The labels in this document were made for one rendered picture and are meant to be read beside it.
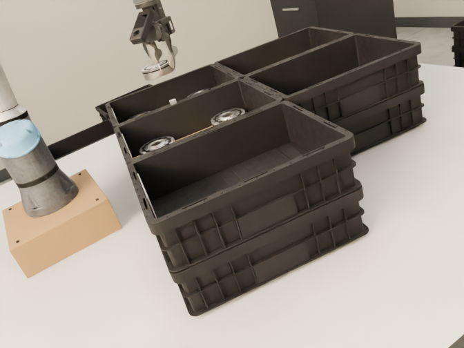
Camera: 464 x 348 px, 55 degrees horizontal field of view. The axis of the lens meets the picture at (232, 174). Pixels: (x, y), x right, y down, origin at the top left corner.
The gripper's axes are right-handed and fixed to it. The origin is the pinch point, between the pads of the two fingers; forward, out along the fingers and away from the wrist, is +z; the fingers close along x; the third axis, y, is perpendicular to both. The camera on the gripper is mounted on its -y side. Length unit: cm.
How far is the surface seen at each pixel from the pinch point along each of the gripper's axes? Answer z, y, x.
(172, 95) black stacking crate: 11.9, 6.4, 5.7
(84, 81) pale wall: 45, 185, 221
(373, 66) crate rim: 8, -8, -65
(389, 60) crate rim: 8, -5, -68
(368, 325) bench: 30, -69, -69
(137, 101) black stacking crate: 9.6, -1.9, 14.7
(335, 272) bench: 30, -57, -62
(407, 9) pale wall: 80, 378, -39
